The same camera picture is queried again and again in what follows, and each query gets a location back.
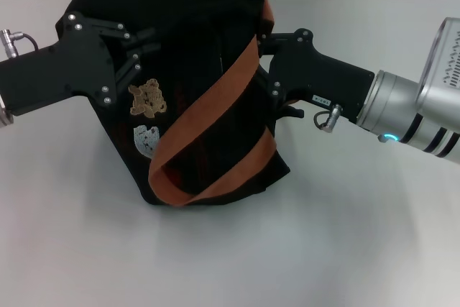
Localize black food bag orange handles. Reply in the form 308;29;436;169
55;0;291;208

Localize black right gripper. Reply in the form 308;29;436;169
257;27;377;124

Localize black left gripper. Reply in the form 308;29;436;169
0;12;161;117

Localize gripper connector cable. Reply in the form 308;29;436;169
0;28;40;60
313;103;344;132

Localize left gripper connector cable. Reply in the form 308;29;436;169
0;28;40;60

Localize right gripper connector cable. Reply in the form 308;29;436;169
313;103;344;132

